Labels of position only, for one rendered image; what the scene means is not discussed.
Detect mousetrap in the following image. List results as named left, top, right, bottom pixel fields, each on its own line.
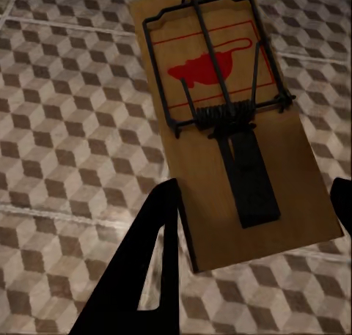
left=128, top=0, right=344, bottom=274

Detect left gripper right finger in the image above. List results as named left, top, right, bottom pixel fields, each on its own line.
left=329, top=178, right=352, bottom=236

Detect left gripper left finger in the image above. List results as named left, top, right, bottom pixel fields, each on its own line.
left=69, top=178, right=180, bottom=335

